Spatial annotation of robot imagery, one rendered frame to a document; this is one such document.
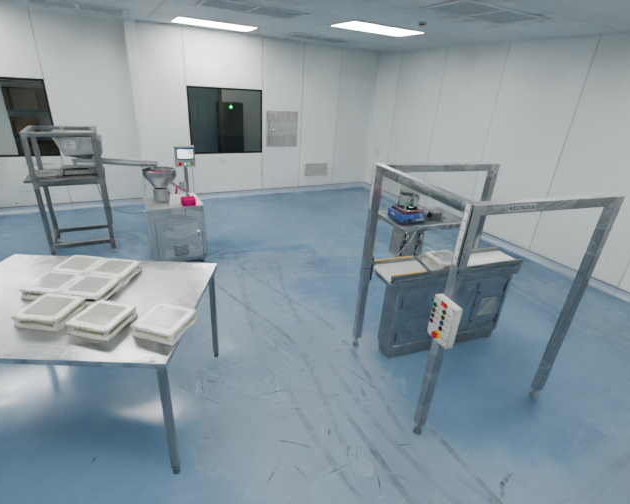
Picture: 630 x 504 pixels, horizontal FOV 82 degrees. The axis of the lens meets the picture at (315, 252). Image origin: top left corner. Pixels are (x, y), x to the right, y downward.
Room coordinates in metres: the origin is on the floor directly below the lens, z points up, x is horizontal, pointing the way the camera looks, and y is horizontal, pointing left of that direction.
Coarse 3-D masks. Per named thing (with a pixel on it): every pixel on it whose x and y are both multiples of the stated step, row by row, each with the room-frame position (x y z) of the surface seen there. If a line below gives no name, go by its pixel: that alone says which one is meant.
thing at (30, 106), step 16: (0, 80) 5.55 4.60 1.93; (16, 80) 5.64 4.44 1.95; (32, 80) 5.73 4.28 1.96; (0, 96) 5.52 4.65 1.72; (16, 96) 5.61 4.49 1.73; (32, 96) 5.71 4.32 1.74; (0, 112) 5.50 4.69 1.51; (16, 112) 5.59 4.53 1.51; (32, 112) 5.68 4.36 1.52; (48, 112) 5.78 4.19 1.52; (0, 128) 5.47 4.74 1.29; (16, 128) 5.56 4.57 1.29; (0, 144) 5.45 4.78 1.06; (16, 144) 5.54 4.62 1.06; (48, 144) 5.74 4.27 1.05
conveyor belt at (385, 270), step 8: (472, 256) 2.98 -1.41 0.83; (480, 256) 2.99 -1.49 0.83; (488, 256) 3.00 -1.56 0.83; (496, 256) 3.02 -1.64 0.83; (504, 256) 3.03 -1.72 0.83; (384, 264) 2.69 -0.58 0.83; (392, 264) 2.70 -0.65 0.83; (400, 264) 2.71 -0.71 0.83; (408, 264) 2.72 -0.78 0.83; (416, 264) 2.73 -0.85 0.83; (472, 264) 2.81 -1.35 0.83; (384, 272) 2.55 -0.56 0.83; (392, 272) 2.56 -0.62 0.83; (400, 272) 2.57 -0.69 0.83; (408, 272) 2.58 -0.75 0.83
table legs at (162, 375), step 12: (216, 312) 2.43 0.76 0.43; (216, 324) 2.41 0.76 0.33; (216, 336) 2.40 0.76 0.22; (216, 348) 2.40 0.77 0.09; (168, 384) 1.41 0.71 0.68; (168, 396) 1.39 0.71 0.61; (168, 408) 1.38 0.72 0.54; (168, 420) 1.38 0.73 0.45; (168, 432) 1.38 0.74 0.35; (168, 444) 1.38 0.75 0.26
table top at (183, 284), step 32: (32, 256) 2.37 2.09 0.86; (0, 288) 1.92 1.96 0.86; (128, 288) 2.02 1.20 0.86; (160, 288) 2.05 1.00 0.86; (192, 288) 2.08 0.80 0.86; (0, 320) 1.61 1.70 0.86; (0, 352) 1.36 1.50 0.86; (32, 352) 1.38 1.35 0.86; (64, 352) 1.39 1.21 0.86; (96, 352) 1.41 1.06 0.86; (128, 352) 1.43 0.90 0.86; (160, 352) 1.44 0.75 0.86
